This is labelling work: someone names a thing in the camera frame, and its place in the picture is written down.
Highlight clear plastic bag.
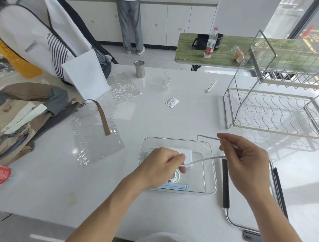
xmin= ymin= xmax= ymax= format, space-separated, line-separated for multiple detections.
xmin=72 ymin=102 xmax=126 ymax=168
xmin=107 ymin=72 xmax=143 ymax=102

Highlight white coiled cord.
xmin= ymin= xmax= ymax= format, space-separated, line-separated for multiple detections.
xmin=169 ymin=171 xmax=181 ymax=184

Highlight blue flat strips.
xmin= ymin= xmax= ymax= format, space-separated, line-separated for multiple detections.
xmin=149 ymin=183 xmax=190 ymax=192

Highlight yellow bag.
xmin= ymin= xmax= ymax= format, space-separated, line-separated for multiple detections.
xmin=0 ymin=37 xmax=43 ymax=79

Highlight green folding table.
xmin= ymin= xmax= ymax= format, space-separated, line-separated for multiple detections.
xmin=175 ymin=33 xmax=319 ymax=73

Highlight white cabinets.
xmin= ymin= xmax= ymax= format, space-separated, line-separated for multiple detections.
xmin=67 ymin=0 xmax=219 ymax=48

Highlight white striped backpack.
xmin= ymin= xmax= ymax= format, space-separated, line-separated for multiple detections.
xmin=0 ymin=0 xmax=119 ymax=101

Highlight wire dish rack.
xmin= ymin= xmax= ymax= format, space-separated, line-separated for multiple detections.
xmin=223 ymin=30 xmax=319 ymax=139

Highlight small bottle with orange cap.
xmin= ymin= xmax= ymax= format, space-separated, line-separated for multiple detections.
xmin=230 ymin=45 xmax=250 ymax=63

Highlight white sachet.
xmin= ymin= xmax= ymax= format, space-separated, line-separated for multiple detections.
xmin=165 ymin=97 xmax=179 ymax=109

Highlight brown backpack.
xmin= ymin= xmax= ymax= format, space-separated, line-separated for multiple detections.
xmin=0 ymin=83 xmax=111 ymax=166

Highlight crumpled clear plastic wrap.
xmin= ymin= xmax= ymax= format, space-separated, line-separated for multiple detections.
xmin=152 ymin=72 xmax=172 ymax=90

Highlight clear plastic container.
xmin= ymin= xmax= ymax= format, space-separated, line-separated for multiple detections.
xmin=138 ymin=137 xmax=218 ymax=195

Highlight person's right hand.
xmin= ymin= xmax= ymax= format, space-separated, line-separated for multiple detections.
xmin=217 ymin=133 xmax=271 ymax=201

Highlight metal frame with black handles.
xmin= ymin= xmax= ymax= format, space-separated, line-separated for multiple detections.
xmin=221 ymin=157 xmax=289 ymax=235

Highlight clear bottle with red label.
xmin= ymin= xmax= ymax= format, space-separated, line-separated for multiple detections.
xmin=204 ymin=26 xmax=219 ymax=59

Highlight metal cup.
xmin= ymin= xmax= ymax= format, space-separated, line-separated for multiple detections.
xmin=134 ymin=60 xmax=146 ymax=78

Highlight small white plastic piece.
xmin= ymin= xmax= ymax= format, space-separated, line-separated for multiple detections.
xmin=205 ymin=79 xmax=217 ymax=94

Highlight black mug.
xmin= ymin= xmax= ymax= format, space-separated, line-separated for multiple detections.
xmin=192 ymin=34 xmax=224 ymax=51

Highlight thin white strip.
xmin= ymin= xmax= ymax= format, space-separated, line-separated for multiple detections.
xmin=180 ymin=134 xmax=240 ymax=168

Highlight person's left hand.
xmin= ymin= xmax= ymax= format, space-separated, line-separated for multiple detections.
xmin=136 ymin=147 xmax=187 ymax=192

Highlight person's right forearm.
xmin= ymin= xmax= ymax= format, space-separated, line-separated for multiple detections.
xmin=245 ymin=184 xmax=303 ymax=242

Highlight person's left forearm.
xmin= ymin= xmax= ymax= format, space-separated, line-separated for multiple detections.
xmin=65 ymin=172 xmax=150 ymax=242

